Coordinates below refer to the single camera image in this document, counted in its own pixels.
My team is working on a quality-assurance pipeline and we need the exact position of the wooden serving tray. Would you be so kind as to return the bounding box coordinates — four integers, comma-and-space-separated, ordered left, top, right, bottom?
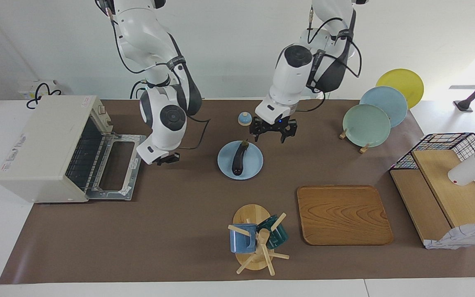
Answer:
296, 185, 394, 246

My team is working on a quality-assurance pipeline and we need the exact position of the dark purple eggplant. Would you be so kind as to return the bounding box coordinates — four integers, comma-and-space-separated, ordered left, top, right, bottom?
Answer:
232, 140, 250, 177

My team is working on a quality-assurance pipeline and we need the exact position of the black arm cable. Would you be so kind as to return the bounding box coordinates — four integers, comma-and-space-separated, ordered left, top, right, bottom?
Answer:
307, 16, 362, 79
179, 116, 211, 150

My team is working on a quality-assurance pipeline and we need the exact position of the low wooden box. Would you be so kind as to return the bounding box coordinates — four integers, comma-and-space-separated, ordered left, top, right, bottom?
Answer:
390, 168, 453, 248

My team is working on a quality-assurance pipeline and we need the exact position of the dark green mug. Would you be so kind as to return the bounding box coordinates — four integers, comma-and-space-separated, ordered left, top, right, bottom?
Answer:
256, 214, 289, 250

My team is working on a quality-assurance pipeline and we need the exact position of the glass oven door with handle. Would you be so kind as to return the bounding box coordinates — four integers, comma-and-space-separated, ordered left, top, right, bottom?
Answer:
85, 133, 147, 202

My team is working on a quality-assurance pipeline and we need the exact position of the wooden mug tree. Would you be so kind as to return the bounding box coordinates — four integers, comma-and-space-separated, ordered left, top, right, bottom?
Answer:
228, 204, 290, 276

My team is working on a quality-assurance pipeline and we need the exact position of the wooden plate rack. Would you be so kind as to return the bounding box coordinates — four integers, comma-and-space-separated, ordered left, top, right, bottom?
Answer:
339, 129, 371, 154

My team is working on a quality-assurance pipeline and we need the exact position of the metal oven rack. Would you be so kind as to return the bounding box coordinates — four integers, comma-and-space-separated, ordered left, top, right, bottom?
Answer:
65, 118, 113, 191

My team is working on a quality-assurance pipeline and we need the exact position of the brown table mat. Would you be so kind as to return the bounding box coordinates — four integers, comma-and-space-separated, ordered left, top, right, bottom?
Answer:
0, 99, 475, 284

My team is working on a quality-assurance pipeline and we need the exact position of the pale green plate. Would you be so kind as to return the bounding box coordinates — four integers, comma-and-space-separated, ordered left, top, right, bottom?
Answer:
342, 104, 391, 148

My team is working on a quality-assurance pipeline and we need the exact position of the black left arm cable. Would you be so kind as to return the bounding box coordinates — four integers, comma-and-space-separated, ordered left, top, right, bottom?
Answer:
307, 16, 362, 79

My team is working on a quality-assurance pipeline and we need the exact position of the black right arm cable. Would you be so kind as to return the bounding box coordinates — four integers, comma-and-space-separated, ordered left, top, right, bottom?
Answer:
179, 116, 211, 150

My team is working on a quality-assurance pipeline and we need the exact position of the cream toaster oven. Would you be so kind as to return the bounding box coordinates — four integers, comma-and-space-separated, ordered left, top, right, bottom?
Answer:
0, 96, 113, 203

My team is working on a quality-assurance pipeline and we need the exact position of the white patterned cloth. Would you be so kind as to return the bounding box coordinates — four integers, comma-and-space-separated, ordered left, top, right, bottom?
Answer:
424, 222, 475, 250

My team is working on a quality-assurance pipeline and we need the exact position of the light blue racked plate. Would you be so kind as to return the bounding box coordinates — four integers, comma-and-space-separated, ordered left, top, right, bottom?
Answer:
360, 86, 408, 128

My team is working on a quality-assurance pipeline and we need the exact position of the yellow plate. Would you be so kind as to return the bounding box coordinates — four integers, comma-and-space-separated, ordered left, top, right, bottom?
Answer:
376, 68, 424, 109

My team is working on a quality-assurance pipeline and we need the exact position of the white cup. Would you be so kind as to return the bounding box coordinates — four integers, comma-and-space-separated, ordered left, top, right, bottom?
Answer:
448, 140, 475, 186

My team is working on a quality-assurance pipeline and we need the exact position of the blue mug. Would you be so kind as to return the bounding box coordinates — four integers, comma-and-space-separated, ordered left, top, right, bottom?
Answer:
230, 223, 258, 254

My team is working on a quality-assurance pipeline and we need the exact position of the tall wooden box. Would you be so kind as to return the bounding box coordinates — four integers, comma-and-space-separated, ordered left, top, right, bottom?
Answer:
412, 149, 475, 229

